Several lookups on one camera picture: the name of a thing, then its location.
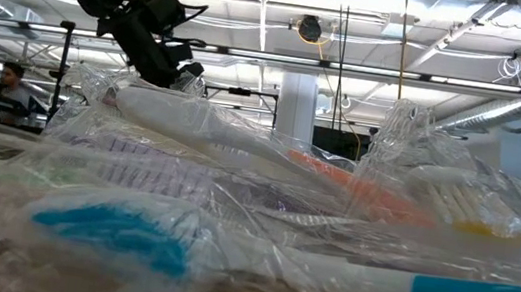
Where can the orange white toothbrush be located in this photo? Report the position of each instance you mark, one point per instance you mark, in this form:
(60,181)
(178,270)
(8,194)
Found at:
(445,195)
(193,119)

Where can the green white toothbrush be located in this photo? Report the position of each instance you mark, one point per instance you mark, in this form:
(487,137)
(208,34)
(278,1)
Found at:
(35,174)

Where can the black pole stand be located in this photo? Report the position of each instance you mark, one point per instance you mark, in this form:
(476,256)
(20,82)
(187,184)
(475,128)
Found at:
(62,64)

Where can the purple white wrapped toothbrush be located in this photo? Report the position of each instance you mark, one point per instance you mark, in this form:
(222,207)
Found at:
(151,174)

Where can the long ceiling light strip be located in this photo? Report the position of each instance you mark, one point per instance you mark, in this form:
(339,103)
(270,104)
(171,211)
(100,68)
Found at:
(272,57)

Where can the person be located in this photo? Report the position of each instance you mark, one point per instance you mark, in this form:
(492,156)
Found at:
(12,93)

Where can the white square pillar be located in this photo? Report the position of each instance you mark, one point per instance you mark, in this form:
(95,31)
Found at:
(296,105)

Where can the blue white wrapped toothbrush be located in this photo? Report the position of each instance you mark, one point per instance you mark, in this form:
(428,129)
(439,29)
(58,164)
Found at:
(113,232)

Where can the black monitor screen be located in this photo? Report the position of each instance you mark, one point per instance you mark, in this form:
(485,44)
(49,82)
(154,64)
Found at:
(336,143)

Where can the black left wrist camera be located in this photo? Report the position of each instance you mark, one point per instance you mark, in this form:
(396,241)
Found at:
(165,10)

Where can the black gantry frame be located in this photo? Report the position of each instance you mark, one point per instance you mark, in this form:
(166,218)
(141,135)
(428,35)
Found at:
(240,91)

